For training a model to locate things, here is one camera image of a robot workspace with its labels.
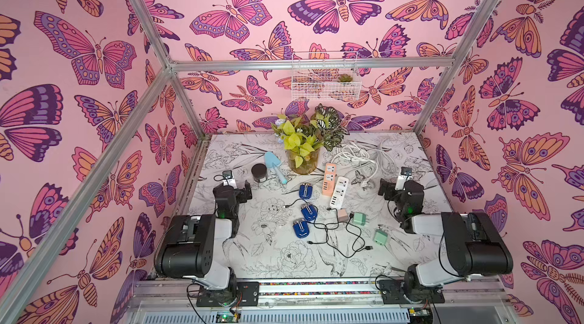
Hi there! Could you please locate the green charger adapter lower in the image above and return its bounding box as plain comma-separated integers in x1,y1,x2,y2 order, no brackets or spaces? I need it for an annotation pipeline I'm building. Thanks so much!
373,229,389,246

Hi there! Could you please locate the black round jar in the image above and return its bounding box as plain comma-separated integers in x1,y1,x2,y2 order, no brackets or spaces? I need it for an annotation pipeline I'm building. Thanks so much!
251,163,268,184

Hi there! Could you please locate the white power strip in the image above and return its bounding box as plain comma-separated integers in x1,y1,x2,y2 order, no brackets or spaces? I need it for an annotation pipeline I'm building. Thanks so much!
329,176,350,210

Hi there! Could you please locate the potted green plant glass vase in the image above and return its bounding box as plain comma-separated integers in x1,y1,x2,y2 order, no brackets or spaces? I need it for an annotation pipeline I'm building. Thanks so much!
271,104,349,175

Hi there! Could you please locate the white wire basket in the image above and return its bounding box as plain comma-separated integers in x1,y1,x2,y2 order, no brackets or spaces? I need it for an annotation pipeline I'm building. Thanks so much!
289,57,362,103

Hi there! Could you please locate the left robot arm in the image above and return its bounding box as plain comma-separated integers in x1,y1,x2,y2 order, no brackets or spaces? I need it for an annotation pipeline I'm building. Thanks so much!
155,182,259,307

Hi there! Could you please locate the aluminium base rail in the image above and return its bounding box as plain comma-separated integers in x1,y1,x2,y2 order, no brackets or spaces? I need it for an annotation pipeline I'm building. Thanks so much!
121,276,522,323

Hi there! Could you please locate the green charger adapter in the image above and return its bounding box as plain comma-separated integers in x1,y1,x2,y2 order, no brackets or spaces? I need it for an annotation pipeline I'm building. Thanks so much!
373,229,389,246
353,212,367,226

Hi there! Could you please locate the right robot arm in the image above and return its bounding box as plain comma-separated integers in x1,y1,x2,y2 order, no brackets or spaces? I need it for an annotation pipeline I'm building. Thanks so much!
378,179,514,304

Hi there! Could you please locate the white coiled power cord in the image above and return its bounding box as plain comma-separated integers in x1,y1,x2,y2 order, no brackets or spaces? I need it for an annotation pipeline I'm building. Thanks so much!
330,140,389,188

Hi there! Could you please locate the pink power strip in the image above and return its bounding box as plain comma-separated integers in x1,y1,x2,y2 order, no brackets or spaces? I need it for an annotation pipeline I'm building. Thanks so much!
322,163,337,196

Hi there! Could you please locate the green charger adapter upper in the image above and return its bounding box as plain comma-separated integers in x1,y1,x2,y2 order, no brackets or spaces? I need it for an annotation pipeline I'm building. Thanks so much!
353,212,367,226

